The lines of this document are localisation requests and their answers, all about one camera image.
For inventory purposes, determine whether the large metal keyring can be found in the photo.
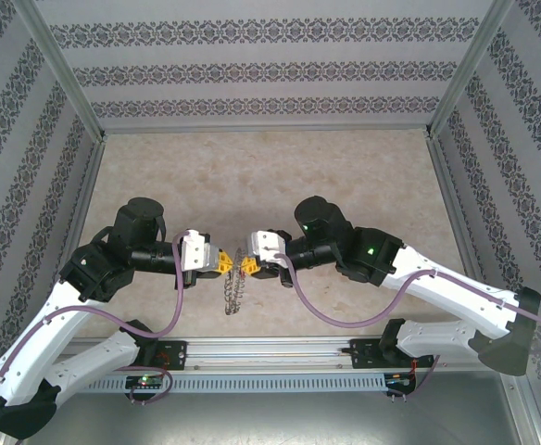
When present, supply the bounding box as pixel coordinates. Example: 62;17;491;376
223;247;249;317

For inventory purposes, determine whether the circuit board with green light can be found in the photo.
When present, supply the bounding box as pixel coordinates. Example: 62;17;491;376
125;374;166;389

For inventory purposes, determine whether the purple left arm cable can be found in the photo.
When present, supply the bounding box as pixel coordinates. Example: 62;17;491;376
0;231;195;445

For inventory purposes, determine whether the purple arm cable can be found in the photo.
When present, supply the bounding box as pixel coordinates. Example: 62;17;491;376
274;252;541;402
0;231;195;445

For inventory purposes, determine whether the aluminium side rail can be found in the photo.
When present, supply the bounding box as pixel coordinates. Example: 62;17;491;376
426;136;502;336
38;136;109;337

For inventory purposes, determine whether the aluminium mounting rail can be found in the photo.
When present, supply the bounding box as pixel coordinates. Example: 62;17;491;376
61;333;517;373

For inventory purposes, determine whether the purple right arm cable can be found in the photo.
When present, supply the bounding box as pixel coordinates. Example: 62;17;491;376
274;252;541;402

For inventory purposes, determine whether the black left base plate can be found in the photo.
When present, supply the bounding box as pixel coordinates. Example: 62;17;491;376
152;340;189;372

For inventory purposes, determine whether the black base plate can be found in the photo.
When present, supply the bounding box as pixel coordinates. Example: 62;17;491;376
349;337;432;370
152;340;189;372

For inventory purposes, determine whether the aluminium frame cross bar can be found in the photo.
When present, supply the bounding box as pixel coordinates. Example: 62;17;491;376
98;121;434;136

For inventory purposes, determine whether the grey slotted cable duct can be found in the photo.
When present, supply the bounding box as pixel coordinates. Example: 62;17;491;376
82;370;418;394

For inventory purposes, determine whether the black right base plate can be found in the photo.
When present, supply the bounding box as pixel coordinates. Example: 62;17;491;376
349;337;432;370

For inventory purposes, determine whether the aluminium frame post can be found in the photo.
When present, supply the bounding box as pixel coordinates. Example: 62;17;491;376
429;0;521;139
9;0;108;141

